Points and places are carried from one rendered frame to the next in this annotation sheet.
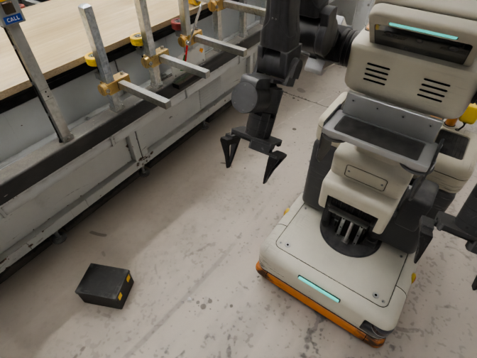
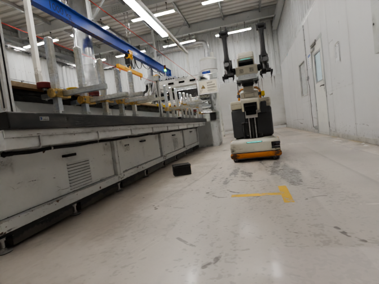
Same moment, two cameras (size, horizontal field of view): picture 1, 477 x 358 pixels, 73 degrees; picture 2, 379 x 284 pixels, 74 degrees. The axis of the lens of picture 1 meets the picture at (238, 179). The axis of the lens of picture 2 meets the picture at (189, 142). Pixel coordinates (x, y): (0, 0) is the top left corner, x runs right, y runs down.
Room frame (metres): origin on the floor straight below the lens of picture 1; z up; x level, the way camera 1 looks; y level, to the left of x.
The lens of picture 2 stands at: (-2.05, 1.54, 0.53)
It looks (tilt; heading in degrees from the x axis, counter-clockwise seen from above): 3 degrees down; 339
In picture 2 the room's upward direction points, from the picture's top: 7 degrees counter-clockwise
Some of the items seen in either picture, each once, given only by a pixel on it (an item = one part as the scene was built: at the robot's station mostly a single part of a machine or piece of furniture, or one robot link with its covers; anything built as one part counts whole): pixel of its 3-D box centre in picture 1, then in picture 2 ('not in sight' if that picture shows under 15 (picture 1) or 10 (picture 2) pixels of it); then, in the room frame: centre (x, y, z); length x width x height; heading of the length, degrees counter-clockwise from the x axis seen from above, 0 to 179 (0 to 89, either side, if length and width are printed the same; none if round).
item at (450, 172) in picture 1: (377, 172); (251, 115); (0.94, -0.58, 0.59); 0.55 x 0.34 x 0.83; 54
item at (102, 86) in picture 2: not in sight; (73, 92); (-0.41, 1.61, 0.82); 0.43 x 0.03 x 0.04; 55
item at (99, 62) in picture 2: not in sight; (103, 89); (0.01, 1.41, 0.90); 0.04 x 0.04 x 0.48; 55
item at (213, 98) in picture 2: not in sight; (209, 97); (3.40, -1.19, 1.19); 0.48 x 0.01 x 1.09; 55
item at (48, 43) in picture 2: not in sight; (54, 79); (-0.40, 1.70, 0.91); 0.04 x 0.04 x 0.48; 55
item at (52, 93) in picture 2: not in sight; (59, 93); (-0.38, 1.69, 0.82); 0.14 x 0.06 x 0.05; 145
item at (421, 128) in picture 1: (377, 144); (247, 83); (0.63, -0.35, 0.99); 0.28 x 0.16 x 0.22; 54
